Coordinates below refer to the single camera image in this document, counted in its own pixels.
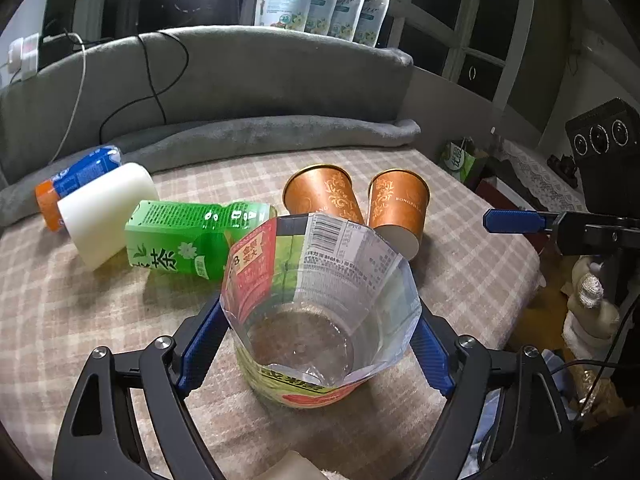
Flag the thin black cable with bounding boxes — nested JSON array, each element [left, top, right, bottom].
[[549, 305, 640, 423]]

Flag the white cable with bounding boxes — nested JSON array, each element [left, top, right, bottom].
[[10, 32, 89, 166]]

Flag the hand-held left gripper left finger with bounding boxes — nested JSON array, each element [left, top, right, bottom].
[[52, 302, 232, 480]]

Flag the white plastic cup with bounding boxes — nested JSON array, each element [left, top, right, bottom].
[[56, 162, 161, 273]]

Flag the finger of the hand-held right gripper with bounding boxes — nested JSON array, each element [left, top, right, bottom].
[[482, 208, 562, 234]]

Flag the green snack bag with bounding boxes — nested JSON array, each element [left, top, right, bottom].
[[220, 212, 422, 411]]

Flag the green paper bag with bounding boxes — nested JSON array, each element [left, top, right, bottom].
[[440, 136, 477, 183]]

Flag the green tea carton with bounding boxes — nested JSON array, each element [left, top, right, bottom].
[[124, 199, 279, 281]]

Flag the white foam block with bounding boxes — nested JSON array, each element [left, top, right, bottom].
[[257, 450, 323, 480]]

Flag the blue bottle orange cap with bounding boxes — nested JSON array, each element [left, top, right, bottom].
[[35, 145, 124, 233]]

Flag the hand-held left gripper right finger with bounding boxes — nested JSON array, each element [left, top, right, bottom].
[[409, 299, 587, 480]]

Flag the white lace cloth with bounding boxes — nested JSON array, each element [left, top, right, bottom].
[[500, 139, 588, 213]]

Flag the orange patterned paper cup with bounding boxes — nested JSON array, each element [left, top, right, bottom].
[[367, 168, 432, 261], [282, 164, 367, 227]]

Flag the white power strip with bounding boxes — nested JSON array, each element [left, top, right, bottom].
[[8, 34, 41, 81]]

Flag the person's right hand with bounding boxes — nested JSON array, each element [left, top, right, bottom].
[[564, 255, 622, 353]]

